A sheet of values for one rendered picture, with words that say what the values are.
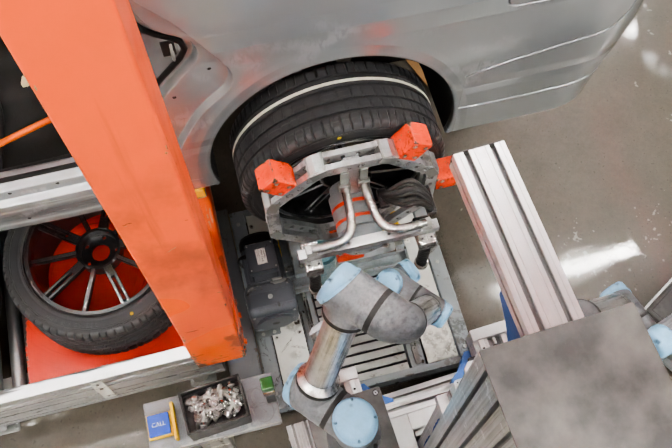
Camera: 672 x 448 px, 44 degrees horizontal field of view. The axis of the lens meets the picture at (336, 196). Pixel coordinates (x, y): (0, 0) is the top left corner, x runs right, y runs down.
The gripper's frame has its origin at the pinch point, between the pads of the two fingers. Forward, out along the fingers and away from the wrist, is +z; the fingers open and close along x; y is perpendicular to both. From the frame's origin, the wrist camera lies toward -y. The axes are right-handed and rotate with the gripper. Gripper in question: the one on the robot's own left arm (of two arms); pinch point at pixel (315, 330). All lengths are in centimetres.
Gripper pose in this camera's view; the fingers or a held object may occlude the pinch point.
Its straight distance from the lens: 251.9
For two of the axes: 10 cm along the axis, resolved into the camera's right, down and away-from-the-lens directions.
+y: 5.5, 8.0, -2.2
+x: 3.1, 0.4, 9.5
